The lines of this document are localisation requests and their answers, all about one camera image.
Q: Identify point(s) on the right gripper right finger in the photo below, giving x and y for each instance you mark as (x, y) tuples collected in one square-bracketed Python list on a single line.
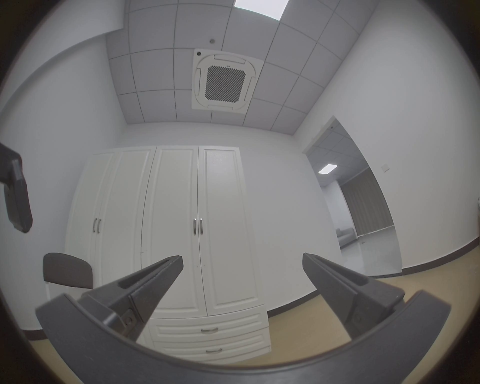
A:
[(362, 300)]

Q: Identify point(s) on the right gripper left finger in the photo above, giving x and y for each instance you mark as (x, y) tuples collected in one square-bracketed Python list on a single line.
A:
[(150, 290)]

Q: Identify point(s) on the grey sofa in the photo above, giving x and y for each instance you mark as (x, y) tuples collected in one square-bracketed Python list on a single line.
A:
[(345, 235)]

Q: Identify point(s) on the white chair grey cushions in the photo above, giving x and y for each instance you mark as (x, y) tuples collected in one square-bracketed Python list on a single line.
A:
[(65, 270)]

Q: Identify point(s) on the grey curtain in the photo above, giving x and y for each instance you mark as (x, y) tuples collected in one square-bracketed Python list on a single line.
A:
[(365, 202)]

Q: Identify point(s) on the white wardrobe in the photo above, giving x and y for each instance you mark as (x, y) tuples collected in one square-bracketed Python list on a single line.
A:
[(225, 225)]

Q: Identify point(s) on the small ceiling light panel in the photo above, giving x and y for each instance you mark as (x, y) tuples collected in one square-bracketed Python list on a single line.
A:
[(328, 168)]

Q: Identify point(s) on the white ceiling air conditioner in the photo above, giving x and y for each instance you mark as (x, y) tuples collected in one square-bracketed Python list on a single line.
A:
[(225, 80)]

